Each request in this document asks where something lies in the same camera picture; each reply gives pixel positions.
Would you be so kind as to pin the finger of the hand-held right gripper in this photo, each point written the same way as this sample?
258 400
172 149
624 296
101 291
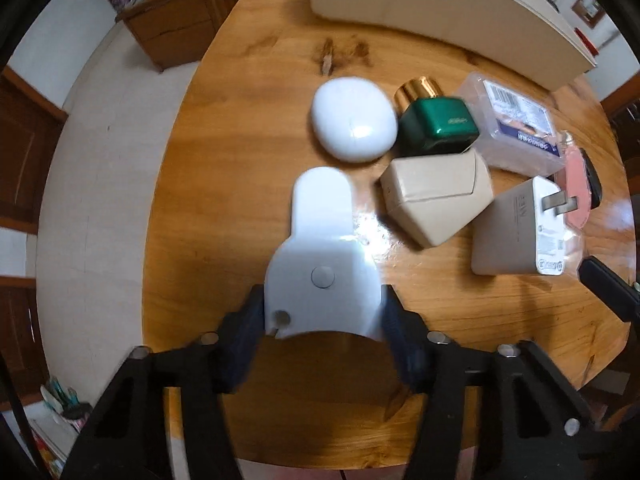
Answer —
607 282

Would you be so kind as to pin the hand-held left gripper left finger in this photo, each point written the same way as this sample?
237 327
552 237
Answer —
245 345

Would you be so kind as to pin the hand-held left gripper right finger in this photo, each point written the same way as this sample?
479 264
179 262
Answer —
406 352

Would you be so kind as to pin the white charger plug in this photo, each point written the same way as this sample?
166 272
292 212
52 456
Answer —
515 232

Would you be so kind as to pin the coral oval case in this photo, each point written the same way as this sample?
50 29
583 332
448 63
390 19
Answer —
575 180

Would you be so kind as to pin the white plastic holder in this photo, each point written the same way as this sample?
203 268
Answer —
320 240

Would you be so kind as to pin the beige wedge-shaped box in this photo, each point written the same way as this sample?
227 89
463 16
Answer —
432 195

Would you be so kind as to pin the clear labelled plastic box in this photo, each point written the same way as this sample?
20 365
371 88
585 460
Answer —
515 125

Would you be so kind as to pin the green bottle with gold cap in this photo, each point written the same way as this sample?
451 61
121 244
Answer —
440 120

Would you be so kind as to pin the white oval case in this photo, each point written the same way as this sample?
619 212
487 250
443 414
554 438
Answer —
352 117

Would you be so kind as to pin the wooden chair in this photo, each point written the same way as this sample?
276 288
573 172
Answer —
625 115

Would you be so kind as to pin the wooden door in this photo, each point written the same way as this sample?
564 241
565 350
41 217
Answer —
22 160

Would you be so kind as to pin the wooden side cabinet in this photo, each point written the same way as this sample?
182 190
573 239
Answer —
170 25

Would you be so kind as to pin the wooden wall frame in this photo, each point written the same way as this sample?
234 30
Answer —
589 9

